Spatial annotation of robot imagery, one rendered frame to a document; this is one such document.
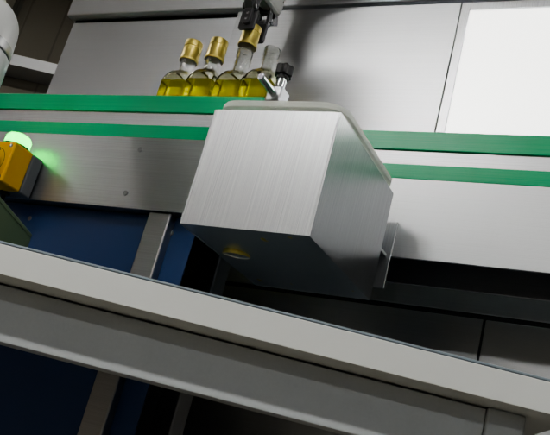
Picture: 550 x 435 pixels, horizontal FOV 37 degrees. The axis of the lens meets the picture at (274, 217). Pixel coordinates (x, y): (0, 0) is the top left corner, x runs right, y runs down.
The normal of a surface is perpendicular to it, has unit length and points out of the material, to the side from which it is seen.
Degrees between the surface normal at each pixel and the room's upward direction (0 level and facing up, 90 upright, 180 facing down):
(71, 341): 90
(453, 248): 90
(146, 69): 90
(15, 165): 90
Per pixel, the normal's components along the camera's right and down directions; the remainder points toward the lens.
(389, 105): -0.39, -0.40
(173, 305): 0.00, -0.33
